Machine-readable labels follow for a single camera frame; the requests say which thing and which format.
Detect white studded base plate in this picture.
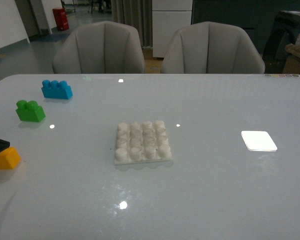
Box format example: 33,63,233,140
114,120,173,165

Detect white drawer cabinet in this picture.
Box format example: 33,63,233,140
152,0,193,58

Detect grey curtain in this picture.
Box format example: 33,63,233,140
111,0,153,47

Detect right grey armchair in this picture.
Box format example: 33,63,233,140
161,21,265,74

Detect left grey armchair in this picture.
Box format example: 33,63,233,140
52,21,146,74

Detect yellow toy block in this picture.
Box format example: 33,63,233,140
0,147,21,170

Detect black machine at right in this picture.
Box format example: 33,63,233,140
262,10,300,72

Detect grey armchair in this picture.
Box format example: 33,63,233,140
161,21,265,74
52,21,146,74

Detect dark grey counter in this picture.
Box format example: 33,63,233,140
191,0,300,29

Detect blue toy block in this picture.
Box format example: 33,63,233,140
41,79,73,100

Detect red box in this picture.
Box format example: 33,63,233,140
52,7,69,31

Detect green toy block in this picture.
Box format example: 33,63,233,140
15,100,46,123

